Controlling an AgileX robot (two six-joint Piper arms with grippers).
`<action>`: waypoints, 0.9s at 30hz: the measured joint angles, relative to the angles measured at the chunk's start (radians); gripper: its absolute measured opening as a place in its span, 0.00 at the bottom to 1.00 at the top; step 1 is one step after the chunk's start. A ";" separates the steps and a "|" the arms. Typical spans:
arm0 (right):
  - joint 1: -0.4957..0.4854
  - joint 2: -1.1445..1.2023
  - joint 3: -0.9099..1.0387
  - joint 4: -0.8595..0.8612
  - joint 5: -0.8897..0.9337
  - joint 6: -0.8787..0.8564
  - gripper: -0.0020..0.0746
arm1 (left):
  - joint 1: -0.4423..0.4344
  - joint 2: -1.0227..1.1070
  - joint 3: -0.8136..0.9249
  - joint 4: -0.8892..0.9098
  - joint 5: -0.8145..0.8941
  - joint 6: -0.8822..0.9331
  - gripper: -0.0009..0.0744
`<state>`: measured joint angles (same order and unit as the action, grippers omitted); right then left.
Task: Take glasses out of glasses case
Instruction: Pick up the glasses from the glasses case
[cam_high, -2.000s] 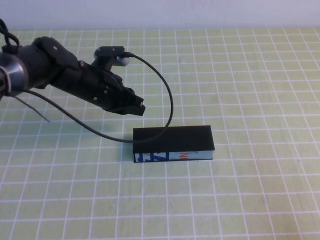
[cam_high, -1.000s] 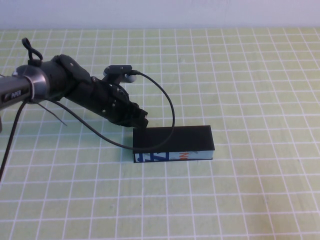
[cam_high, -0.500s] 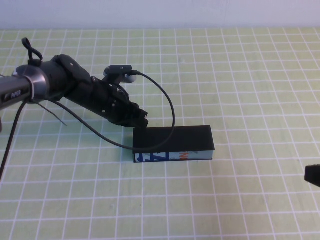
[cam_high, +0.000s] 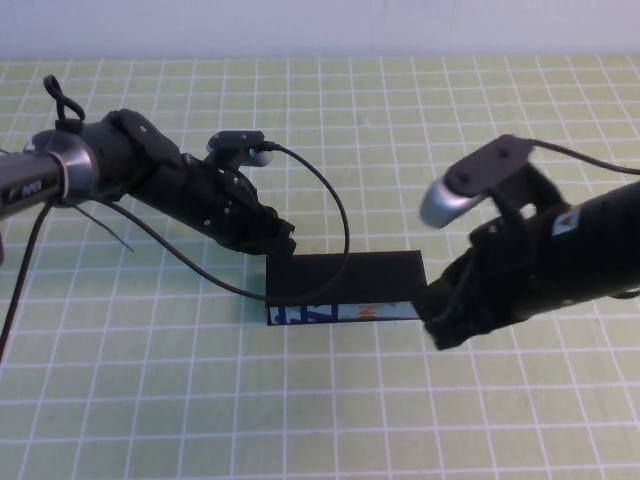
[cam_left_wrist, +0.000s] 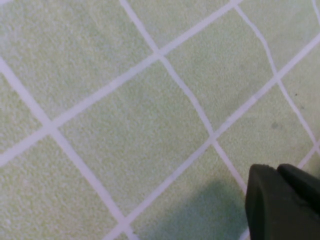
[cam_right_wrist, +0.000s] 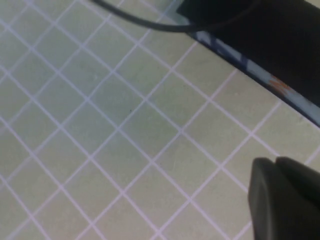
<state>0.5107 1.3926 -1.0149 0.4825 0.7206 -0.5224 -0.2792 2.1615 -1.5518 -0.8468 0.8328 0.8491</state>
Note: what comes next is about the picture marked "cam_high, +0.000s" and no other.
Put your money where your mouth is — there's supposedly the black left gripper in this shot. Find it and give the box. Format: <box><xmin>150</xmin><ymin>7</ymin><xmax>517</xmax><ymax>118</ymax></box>
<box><xmin>168</xmin><ymin>155</ymin><xmax>298</xmax><ymax>259</ymax></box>

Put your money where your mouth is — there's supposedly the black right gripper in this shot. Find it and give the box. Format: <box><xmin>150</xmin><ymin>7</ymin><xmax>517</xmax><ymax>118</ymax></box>
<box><xmin>415</xmin><ymin>199</ymin><xmax>549</xmax><ymax>352</ymax></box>

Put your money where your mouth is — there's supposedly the black printed glasses case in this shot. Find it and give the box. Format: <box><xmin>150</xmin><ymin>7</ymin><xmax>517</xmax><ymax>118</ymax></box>
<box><xmin>263</xmin><ymin>250</ymin><xmax>429</xmax><ymax>327</ymax></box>

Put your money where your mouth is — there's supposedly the green white-checked tablecloth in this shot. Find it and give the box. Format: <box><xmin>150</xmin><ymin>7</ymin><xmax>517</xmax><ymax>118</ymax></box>
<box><xmin>0</xmin><ymin>55</ymin><xmax>640</xmax><ymax>480</ymax></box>

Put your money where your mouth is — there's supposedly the thin black zip tie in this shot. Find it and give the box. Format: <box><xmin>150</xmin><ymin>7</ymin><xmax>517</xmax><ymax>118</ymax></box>
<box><xmin>73</xmin><ymin>203</ymin><xmax>136</xmax><ymax>254</ymax></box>

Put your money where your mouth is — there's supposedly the black left camera cable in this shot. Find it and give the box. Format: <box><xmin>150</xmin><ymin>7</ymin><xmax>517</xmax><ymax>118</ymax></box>
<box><xmin>0</xmin><ymin>141</ymin><xmax>350</xmax><ymax>364</ymax></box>

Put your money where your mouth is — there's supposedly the black camera cable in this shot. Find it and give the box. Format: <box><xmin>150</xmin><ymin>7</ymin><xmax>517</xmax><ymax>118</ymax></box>
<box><xmin>0</xmin><ymin>141</ymin><xmax>350</xmax><ymax>364</ymax></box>
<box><xmin>529</xmin><ymin>139</ymin><xmax>640</xmax><ymax>176</ymax></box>

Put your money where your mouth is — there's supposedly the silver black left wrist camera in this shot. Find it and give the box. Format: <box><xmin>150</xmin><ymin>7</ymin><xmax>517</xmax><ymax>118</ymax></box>
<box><xmin>206</xmin><ymin>130</ymin><xmax>276</xmax><ymax>169</ymax></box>

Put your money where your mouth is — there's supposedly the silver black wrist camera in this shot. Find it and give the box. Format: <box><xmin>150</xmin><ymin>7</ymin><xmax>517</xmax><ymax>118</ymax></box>
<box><xmin>206</xmin><ymin>130</ymin><xmax>276</xmax><ymax>169</ymax></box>
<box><xmin>418</xmin><ymin>133</ymin><xmax>539</xmax><ymax>231</ymax></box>

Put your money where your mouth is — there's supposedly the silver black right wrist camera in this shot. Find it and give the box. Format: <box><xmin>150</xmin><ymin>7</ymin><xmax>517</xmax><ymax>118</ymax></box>
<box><xmin>418</xmin><ymin>133</ymin><xmax>539</xmax><ymax>231</ymax></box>

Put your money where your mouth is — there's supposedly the black right camera cable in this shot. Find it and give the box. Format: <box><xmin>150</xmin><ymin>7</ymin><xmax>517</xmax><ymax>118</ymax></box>
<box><xmin>529</xmin><ymin>139</ymin><xmax>640</xmax><ymax>176</ymax></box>

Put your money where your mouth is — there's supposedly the black cable loop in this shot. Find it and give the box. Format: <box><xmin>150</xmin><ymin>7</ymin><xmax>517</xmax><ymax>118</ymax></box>
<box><xmin>43</xmin><ymin>74</ymin><xmax>85</xmax><ymax>132</ymax></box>

